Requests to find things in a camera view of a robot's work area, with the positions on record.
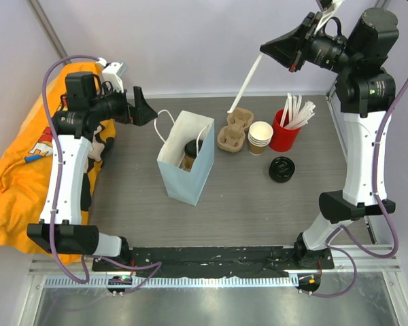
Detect black plastic cup lid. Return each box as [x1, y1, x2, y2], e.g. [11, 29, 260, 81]
[184, 139, 203, 158]

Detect white slotted cable duct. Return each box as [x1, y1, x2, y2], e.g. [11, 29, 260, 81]
[44, 274, 299, 289]

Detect stack of paper cups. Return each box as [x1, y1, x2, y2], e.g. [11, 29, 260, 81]
[248, 121, 273, 156]

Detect single brown paper cup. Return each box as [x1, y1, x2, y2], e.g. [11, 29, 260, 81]
[182, 154, 196, 170]

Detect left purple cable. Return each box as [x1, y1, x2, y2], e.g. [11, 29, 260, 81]
[41, 54, 163, 312]

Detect brown pulp cup carrier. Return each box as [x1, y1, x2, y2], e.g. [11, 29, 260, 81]
[180, 156, 194, 172]

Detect red straw holder cup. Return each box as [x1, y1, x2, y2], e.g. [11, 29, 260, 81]
[269, 109, 301, 152]

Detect purple cable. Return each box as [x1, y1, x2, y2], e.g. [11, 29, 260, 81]
[41, 54, 163, 312]
[299, 0, 408, 298]

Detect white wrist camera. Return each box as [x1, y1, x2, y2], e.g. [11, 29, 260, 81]
[315, 0, 344, 33]
[97, 57, 126, 93]

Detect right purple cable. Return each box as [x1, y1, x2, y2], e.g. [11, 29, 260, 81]
[299, 0, 408, 298]

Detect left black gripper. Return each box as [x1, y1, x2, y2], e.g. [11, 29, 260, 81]
[89, 82, 157, 126]

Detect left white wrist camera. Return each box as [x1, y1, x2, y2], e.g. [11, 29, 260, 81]
[97, 57, 126, 93]

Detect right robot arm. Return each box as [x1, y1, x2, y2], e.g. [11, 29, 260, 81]
[260, 7, 399, 268]

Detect wrapped white straws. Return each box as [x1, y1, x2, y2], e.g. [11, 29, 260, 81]
[277, 93, 316, 130]

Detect stacked pulp cup carriers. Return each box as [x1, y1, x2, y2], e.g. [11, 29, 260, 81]
[217, 107, 254, 153]

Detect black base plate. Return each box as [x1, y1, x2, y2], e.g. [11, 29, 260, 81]
[91, 244, 334, 278]

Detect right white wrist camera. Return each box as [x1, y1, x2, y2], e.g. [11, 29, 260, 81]
[315, 0, 344, 33]

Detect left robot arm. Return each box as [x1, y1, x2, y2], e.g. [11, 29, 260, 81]
[27, 71, 157, 271]

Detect white blue paper bag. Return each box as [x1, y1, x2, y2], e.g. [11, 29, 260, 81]
[154, 109, 215, 206]

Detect single white straw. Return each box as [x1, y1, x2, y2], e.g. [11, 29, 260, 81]
[227, 53, 264, 113]

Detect orange printed shirt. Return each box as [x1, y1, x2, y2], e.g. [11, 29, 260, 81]
[0, 62, 116, 257]

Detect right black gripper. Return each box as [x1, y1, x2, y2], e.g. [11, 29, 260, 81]
[260, 12, 358, 75]

